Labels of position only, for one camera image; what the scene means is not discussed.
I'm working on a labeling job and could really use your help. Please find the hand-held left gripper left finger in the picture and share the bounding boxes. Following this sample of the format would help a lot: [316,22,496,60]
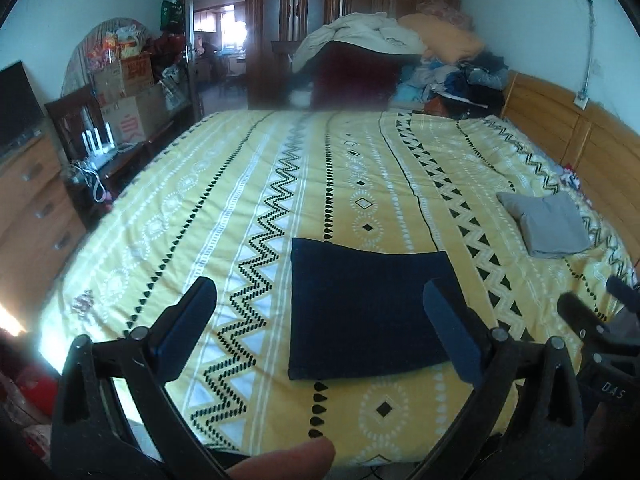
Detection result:
[50,276,231,480]

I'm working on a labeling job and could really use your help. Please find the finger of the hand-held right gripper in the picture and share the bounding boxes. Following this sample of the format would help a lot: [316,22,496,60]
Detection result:
[556,291,611,344]
[606,275,640,309]

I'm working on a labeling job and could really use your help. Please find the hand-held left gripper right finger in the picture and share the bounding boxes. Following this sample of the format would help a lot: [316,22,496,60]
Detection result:
[407,277,586,480]

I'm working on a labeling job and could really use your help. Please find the navy pants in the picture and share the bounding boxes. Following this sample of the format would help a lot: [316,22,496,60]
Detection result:
[287,237,473,382]

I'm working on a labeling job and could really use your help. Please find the grey folded pants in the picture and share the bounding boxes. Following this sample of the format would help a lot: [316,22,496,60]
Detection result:
[496,190,593,259]

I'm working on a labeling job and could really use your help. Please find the person's left hand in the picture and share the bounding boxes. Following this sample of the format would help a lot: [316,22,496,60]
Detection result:
[232,436,336,480]

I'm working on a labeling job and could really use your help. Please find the floral pillow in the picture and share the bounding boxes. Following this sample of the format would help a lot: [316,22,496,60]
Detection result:
[559,162,583,191]

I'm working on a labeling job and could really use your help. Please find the wooden headboard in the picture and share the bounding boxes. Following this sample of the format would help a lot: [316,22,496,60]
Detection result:
[500,71,640,251]

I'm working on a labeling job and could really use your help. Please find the dark wooden side table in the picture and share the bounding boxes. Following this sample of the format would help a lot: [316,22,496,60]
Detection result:
[65,110,201,223]

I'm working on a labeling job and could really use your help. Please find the yellow patterned bedsheet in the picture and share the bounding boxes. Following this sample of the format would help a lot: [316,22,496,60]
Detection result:
[37,110,638,466]

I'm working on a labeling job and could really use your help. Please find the white router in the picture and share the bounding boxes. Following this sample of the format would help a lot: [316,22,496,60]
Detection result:
[80,122,118,168]

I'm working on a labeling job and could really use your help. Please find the wooden dresser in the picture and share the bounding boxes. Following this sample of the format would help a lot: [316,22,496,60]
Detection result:
[0,132,88,281]

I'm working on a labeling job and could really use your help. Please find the large cardboard box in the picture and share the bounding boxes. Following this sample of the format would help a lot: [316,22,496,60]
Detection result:
[100,82,172,144]

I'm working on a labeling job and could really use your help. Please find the dark wooden chair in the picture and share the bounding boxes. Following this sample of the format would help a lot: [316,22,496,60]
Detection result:
[45,85,108,173]

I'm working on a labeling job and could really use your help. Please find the red printed cardboard box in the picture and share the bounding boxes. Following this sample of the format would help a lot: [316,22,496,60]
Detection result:
[91,52,154,104]

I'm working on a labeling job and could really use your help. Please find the dark wooden door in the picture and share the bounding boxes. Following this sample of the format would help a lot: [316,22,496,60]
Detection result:
[177,0,206,121]

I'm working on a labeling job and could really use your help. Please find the dark red chair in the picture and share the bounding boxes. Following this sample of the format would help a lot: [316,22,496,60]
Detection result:
[311,42,401,111]

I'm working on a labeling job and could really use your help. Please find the black television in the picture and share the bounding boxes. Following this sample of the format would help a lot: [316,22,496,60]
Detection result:
[0,60,46,158]

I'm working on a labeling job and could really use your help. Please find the orange cushion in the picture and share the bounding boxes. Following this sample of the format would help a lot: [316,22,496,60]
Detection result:
[397,12,486,61]

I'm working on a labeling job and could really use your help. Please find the round floral folding table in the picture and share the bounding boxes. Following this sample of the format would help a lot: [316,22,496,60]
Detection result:
[60,17,151,101]

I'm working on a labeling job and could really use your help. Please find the cream coat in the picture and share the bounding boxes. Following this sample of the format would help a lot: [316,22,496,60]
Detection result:
[292,12,426,75]

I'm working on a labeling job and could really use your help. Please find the green hanging bag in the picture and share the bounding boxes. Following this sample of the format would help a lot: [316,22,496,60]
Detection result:
[159,0,184,34]

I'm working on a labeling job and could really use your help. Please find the white cable bundle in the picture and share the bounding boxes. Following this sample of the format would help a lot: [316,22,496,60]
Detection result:
[70,159,114,207]

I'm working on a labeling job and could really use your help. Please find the wall cable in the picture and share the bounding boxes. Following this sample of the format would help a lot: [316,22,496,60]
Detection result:
[569,0,599,96]

